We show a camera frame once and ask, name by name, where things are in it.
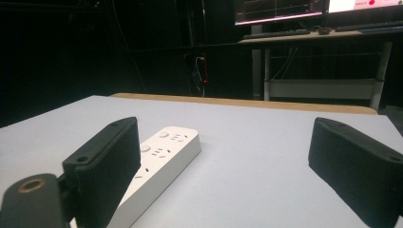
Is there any black keyboard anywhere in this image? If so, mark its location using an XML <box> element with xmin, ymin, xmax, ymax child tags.
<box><xmin>334</xmin><ymin>20</ymin><xmax>403</xmax><ymax>33</ymax></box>
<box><xmin>241</xmin><ymin>28</ymin><xmax>312</xmax><ymax>40</ymax></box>

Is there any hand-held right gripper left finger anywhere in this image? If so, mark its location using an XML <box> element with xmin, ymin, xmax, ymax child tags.
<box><xmin>62</xmin><ymin>116</ymin><xmax>142</xmax><ymax>228</ymax></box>

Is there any dark device with red light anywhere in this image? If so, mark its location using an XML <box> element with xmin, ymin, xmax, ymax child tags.
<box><xmin>183</xmin><ymin>51</ymin><xmax>209</xmax><ymax>98</ymax></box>

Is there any wooden desk with metal legs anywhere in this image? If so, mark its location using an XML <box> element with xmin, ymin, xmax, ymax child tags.
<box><xmin>238</xmin><ymin>28</ymin><xmax>403</xmax><ymax>112</ymax></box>

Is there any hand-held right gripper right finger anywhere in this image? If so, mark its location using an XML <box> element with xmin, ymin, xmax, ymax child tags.
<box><xmin>307</xmin><ymin>116</ymin><xmax>403</xmax><ymax>228</ymax></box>

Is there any computer monitor with graph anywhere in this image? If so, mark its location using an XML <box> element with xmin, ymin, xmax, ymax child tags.
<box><xmin>233</xmin><ymin>0</ymin><xmax>325</xmax><ymax>27</ymax></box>

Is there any computer monitor with white screen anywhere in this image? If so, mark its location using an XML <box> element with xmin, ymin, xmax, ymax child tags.
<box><xmin>327</xmin><ymin>0</ymin><xmax>403</xmax><ymax>14</ymax></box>

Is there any white power strip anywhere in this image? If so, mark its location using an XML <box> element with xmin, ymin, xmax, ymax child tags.
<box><xmin>69</xmin><ymin>125</ymin><xmax>202</xmax><ymax>228</ymax></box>

